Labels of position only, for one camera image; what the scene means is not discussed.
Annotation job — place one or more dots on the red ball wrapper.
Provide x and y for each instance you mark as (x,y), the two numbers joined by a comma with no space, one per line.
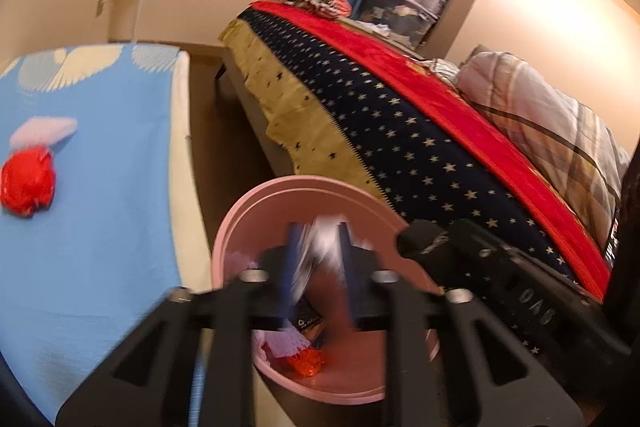
(28,181)

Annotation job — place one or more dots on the pink bubble wrap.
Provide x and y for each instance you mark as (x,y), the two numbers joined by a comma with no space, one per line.
(42,131)

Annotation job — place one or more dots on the white tissue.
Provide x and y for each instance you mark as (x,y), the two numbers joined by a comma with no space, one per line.
(280,344)

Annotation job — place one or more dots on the white paper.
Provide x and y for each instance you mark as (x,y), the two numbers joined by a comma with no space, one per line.
(319,246)

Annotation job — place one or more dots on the red plastic bag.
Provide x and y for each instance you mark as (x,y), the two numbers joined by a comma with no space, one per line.
(307,362)

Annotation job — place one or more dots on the striped cloth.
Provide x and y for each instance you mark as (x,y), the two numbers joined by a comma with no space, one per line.
(331,9)

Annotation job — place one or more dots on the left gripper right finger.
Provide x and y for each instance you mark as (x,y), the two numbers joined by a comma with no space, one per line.
(448,360)

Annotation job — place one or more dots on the plaid pillow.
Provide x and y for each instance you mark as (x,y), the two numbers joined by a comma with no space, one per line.
(569,144)

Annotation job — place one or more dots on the red blanket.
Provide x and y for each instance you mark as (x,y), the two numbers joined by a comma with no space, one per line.
(440,106)

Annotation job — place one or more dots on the black plastic pouch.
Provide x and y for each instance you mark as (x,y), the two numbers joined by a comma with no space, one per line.
(309,322)

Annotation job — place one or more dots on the blue cloth covered table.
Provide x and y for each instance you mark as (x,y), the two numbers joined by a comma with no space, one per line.
(124,225)

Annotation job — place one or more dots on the pink plastic trash bin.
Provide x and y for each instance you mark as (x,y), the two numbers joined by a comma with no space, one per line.
(354,369)

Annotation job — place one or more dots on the clear storage box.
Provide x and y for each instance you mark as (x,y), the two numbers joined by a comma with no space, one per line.
(407,21)

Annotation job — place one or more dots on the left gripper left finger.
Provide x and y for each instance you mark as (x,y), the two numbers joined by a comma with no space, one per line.
(147,379)

